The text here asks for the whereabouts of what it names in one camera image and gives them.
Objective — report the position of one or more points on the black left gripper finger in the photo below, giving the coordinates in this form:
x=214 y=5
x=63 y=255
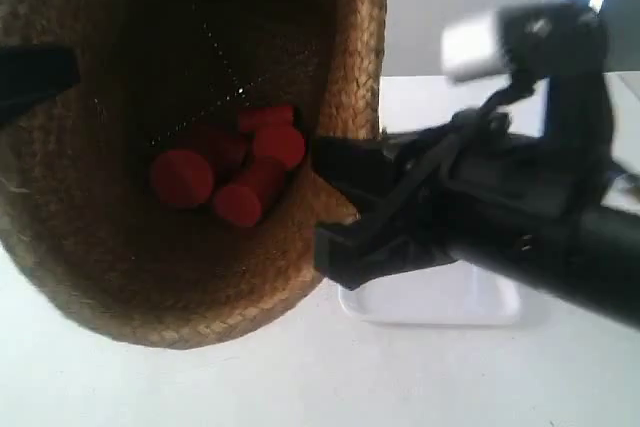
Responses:
x=32 y=74

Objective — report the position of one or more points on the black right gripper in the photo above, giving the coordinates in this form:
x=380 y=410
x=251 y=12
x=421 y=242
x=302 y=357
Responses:
x=501 y=199

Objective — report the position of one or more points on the brown woven basket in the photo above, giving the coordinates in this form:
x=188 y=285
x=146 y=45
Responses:
x=78 y=218

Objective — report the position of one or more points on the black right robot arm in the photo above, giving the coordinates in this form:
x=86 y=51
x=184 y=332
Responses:
x=607 y=280

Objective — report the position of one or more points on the white rectangular plastic tray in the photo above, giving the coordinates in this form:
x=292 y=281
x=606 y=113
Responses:
x=455 y=295

